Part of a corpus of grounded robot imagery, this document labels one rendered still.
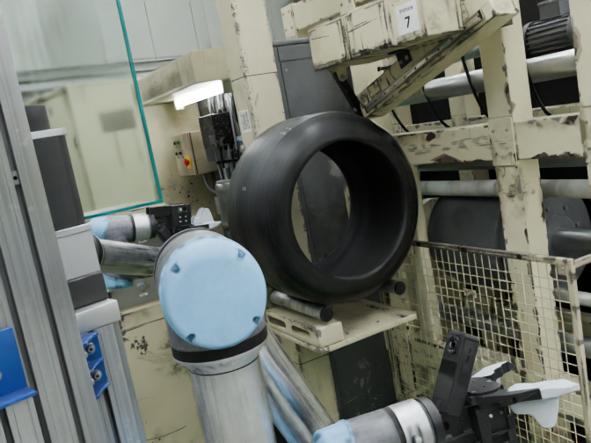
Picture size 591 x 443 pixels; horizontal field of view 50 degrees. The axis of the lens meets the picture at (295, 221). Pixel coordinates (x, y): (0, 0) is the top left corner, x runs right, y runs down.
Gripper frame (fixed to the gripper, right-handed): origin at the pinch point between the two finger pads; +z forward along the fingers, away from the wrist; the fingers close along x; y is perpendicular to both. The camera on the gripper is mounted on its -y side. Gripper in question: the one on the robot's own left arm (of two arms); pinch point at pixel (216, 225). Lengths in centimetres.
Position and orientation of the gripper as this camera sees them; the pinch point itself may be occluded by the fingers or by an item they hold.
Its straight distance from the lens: 182.9
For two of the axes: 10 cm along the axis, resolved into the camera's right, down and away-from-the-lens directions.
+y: -0.6, -9.9, -1.1
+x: -4.8, -0.7, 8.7
